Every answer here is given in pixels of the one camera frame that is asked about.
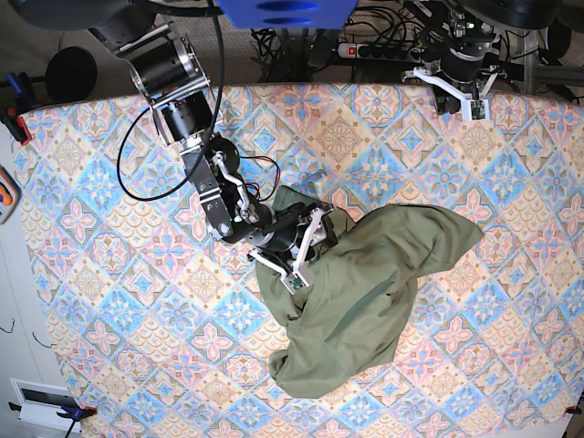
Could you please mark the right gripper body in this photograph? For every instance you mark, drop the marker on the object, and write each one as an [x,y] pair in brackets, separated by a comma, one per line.
[280,242]

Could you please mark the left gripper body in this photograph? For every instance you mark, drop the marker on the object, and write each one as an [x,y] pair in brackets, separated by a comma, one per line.
[467,77]

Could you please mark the olive green t-shirt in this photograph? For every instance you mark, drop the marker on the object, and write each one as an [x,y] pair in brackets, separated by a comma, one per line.
[352,316]

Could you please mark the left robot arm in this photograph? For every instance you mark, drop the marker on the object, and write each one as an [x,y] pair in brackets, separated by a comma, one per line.
[470,58]

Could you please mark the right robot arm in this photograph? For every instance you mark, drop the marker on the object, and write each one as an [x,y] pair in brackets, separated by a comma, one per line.
[168,74]

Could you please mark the white power strip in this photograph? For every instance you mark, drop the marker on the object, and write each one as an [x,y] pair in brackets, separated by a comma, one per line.
[386,52]

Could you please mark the patterned tile tablecloth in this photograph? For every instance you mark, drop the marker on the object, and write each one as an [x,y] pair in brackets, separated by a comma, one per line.
[159,297]

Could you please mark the blue box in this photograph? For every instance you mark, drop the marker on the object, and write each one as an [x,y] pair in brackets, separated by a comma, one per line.
[318,14]

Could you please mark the black round stool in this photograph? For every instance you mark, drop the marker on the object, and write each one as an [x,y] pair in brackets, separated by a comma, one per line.
[71,75]

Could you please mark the blue clamp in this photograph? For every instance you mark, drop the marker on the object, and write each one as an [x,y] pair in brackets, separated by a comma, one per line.
[38,413]

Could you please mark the orange grey device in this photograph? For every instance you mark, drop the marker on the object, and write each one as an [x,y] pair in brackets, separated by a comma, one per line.
[10,195]

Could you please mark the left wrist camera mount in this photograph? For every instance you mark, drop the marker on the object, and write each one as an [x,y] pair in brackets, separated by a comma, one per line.
[468,98]

